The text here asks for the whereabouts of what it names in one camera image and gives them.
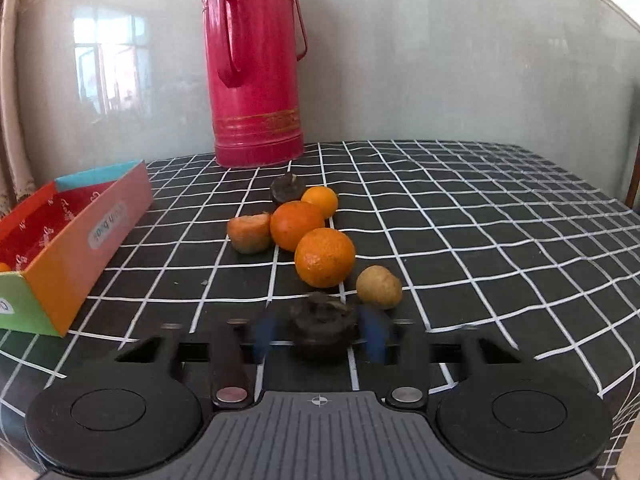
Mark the cut orange persimmon piece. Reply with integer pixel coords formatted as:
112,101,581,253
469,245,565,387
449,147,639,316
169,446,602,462
227,212,271,255

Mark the beige patterned curtain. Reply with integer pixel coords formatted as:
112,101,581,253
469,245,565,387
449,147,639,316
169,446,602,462
1,0,36,217

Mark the red thermos flask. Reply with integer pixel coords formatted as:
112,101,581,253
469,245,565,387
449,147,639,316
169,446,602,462
202,0,308,168

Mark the brown yellow kiwi fruit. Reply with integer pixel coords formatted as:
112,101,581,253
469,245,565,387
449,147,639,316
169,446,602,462
356,266,402,310

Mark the colourful cardboard box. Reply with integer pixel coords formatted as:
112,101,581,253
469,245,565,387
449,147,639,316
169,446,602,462
1,160,152,336

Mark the medium orange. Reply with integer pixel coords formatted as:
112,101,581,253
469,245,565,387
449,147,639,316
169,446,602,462
270,200,324,252

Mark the black white grid tablecloth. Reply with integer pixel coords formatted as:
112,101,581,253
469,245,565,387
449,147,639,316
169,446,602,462
0,138,640,478

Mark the large orange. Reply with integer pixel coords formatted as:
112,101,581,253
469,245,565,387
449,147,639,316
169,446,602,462
294,228,356,289

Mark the small orange tangerine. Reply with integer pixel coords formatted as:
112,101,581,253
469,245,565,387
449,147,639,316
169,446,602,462
300,186,338,220

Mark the dark mangosteen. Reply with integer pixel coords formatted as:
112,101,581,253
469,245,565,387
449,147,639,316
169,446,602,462
270,171,307,206
288,292,358,347

